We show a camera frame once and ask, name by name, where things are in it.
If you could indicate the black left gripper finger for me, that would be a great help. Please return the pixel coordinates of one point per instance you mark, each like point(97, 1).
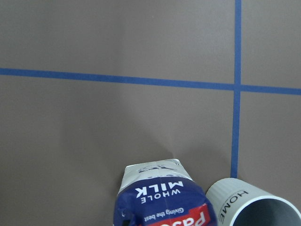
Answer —
point(126, 222)

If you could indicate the blue white milk carton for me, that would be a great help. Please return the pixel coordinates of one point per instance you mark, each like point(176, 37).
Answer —
point(161, 193)

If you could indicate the white mug grey inside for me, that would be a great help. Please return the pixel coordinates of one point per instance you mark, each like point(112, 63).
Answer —
point(238, 203)

